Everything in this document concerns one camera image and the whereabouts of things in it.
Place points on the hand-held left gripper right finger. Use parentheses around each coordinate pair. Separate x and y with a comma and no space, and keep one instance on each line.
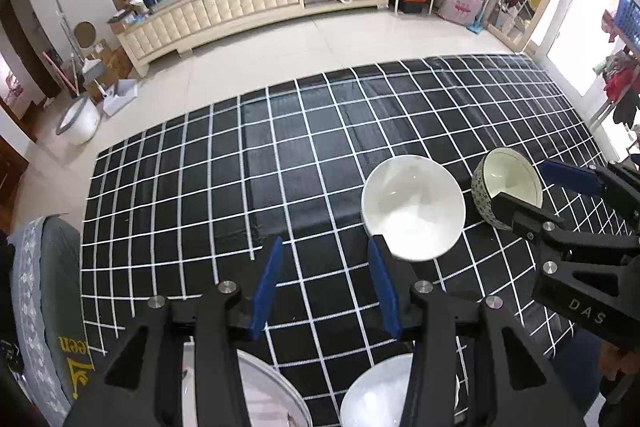
(384,297)

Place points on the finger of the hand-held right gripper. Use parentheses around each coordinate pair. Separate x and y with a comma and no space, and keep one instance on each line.
(525,212)
(570,177)

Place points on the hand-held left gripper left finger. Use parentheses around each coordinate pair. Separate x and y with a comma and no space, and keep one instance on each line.
(265,292)

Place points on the green patterned bowl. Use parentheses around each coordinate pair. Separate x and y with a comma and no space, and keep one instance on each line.
(505,172)

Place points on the plain white bowl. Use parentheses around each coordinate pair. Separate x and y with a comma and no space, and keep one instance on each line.
(415,207)

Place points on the white plate green floral print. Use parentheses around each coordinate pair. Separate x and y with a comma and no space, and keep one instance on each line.
(270,392)

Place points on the blue white bowl red print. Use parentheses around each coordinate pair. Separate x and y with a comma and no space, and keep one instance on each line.
(375,397)

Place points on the hanging clothes on rack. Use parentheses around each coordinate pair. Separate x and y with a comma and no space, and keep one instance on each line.
(620,82)

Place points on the black checkered tablecloth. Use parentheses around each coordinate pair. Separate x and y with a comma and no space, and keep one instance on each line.
(300,147)

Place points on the blue plastic basket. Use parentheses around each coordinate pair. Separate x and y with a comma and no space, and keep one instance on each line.
(630,22)

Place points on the person's blue pants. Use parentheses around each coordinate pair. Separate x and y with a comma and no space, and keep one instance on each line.
(575,372)

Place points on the sliding glass door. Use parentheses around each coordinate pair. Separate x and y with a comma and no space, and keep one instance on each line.
(575,7)

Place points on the pink bag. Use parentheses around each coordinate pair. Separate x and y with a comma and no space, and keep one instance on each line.
(462,4)

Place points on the white dustpan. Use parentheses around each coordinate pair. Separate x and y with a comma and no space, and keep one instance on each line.
(120,99)

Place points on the white grey mop bucket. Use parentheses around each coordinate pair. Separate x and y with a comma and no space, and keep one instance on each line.
(77,122)

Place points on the dark cloth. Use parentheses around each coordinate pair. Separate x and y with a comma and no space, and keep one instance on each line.
(5,307)

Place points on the stacked cardboard boxes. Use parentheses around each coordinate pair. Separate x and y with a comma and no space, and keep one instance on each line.
(114,59)

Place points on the cream tv cabinet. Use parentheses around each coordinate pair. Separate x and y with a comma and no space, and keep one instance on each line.
(225,7)

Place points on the broom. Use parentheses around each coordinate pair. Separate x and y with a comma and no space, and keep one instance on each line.
(62,74)

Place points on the white mop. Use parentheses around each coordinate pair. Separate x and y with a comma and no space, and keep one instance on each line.
(65,27)

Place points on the brown round wall decor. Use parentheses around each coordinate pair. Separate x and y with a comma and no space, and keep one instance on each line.
(85,33)

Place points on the brown door frame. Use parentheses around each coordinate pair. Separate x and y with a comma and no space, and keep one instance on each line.
(22,37)

